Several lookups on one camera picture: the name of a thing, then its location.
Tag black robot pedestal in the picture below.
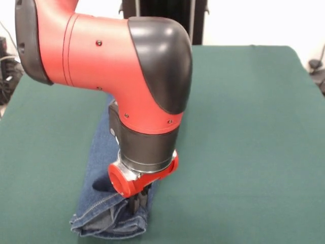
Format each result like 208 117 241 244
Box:
118 0 211 46

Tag black floor device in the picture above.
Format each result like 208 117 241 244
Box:
308 58 325 96

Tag dark green table cloth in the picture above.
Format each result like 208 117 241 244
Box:
0 45 325 244

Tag blue denim jeans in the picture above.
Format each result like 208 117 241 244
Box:
70 94 154 239

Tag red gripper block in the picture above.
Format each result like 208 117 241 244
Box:
107 149 179 214

